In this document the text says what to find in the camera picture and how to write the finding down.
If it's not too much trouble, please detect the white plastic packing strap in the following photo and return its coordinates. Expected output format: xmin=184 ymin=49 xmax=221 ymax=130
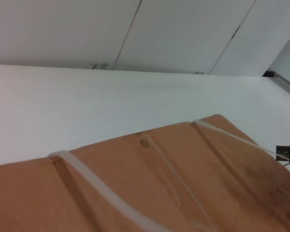
xmin=189 ymin=119 xmax=290 ymax=167
xmin=47 ymin=149 xmax=171 ymax=232

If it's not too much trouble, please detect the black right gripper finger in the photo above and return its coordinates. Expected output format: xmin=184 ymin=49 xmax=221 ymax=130
xmin=275 ymin=144 xmax=290 ymax=164

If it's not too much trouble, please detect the aluminium frame rail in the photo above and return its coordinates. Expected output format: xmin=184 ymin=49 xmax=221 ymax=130
xmin=262 ymin=70 xmax=290 ymax=95

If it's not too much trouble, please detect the brown cardboard box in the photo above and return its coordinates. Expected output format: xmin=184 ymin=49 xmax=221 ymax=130
xmin=0 ymin=114 xmax=290 ymax=232

